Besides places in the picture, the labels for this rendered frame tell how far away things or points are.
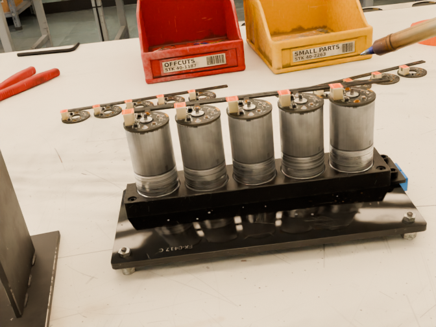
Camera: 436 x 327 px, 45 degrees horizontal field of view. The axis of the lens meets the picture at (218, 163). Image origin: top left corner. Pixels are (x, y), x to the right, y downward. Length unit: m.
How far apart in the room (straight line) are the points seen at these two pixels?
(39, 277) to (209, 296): 0.09
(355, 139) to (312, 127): 0.03
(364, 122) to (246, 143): 0.06
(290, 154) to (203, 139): 0.05
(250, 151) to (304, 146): 0.03
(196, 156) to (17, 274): 0.11
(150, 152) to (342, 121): 0.10
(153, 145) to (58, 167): 0.13
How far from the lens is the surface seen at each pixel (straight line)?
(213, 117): 0.28
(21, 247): 0.29
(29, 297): 0.28
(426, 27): 0.26
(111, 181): 0.37
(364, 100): 0.29
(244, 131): 0.28
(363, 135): 0.30
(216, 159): 0.29
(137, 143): 0.28
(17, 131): 0.48
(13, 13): 4.47
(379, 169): 0.31
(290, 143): 0.29
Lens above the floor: 0.93
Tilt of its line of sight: 29 degrees down
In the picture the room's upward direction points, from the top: 7 degrees counter-clockwise
